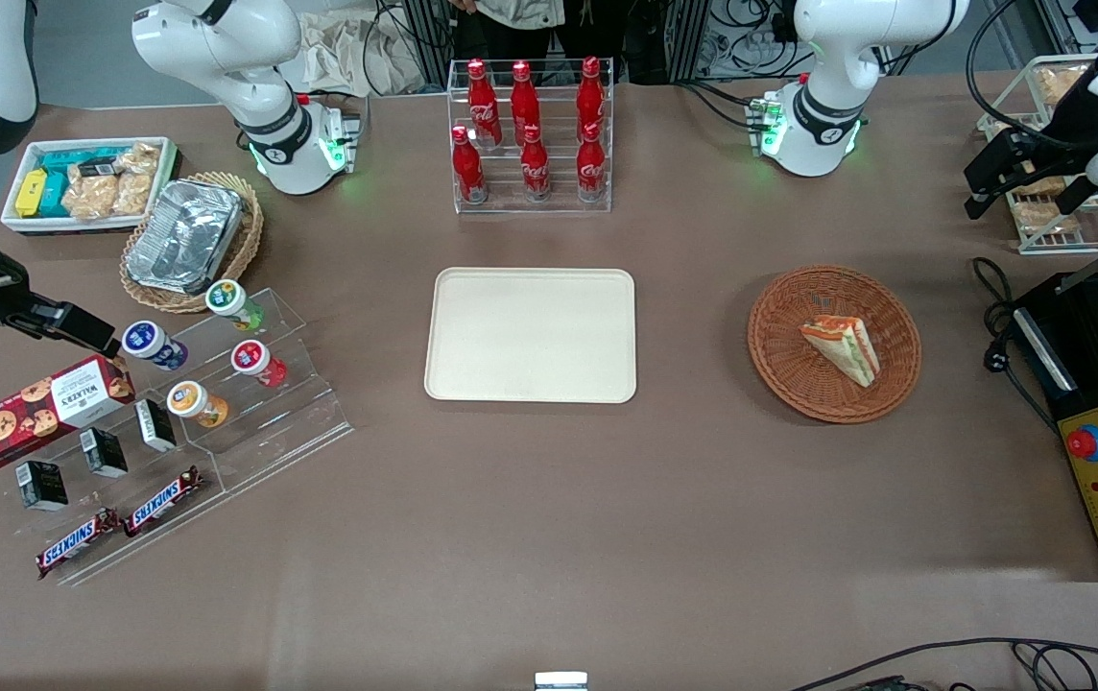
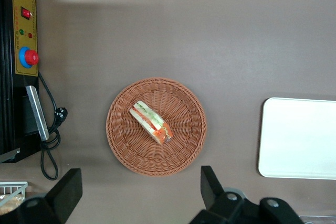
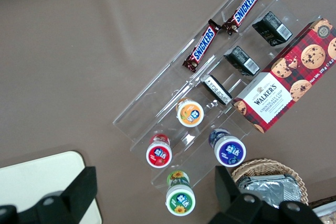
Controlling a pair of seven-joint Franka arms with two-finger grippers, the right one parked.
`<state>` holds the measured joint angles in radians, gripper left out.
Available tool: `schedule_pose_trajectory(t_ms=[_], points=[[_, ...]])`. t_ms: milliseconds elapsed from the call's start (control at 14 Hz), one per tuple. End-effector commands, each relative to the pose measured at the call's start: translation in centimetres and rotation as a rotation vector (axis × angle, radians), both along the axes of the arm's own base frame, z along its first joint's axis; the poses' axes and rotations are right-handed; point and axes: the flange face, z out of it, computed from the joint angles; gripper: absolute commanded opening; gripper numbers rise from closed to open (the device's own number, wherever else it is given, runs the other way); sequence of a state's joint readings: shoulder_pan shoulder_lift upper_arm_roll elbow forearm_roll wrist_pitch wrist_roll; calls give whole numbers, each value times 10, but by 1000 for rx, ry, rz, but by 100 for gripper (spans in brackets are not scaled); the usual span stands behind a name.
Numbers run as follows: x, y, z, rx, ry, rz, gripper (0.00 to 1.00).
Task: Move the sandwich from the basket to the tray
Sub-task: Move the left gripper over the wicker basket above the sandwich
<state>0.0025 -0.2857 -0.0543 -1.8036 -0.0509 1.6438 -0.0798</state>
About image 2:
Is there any round brown wicker basket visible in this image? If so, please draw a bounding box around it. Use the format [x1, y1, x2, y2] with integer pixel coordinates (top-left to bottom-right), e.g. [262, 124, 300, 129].
[106, 77, 208, 177]

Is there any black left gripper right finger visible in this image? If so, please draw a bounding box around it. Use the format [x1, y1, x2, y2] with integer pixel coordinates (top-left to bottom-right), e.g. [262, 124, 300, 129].
[188, 165, 260, 224]

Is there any white wire rack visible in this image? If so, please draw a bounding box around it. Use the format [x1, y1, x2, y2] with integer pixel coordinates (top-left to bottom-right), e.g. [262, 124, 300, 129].
[0, 181, 28, 201]

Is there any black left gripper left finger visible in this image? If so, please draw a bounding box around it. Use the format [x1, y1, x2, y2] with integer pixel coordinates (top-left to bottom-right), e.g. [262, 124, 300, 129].
[14, 168, 83, 224]

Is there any black machine with yellow panel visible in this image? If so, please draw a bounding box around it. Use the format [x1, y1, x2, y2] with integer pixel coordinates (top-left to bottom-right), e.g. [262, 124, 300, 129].
[0, 0, 50, 164]

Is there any black power cable with plug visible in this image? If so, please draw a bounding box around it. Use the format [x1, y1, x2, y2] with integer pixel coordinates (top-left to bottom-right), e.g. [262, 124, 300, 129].
[38, 73, 68, 182]

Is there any rice cracker snack bag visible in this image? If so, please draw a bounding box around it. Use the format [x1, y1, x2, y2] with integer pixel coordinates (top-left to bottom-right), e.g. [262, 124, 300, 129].
[0, 194, 26, 216]

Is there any red emergency stop button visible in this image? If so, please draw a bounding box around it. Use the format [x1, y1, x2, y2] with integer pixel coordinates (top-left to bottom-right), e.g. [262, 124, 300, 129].
[18, 47, 39, 69]

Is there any metal machine handle bar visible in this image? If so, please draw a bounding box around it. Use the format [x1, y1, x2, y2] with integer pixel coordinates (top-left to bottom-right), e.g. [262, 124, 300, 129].
[25, 85, 50, 141]

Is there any triangle sandwich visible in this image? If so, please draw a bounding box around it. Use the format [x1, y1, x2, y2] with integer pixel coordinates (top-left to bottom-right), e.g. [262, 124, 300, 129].
[129, 100, 174, 145]

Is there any clear acrylic bottle rack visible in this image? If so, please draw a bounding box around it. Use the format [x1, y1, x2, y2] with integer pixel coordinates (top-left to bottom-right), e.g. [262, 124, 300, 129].
[299, 215, 336, 224]

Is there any cream plastic tray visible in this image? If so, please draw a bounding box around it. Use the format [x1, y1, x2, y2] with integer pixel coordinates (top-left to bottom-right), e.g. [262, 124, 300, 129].
[257, 97, 336, 180]

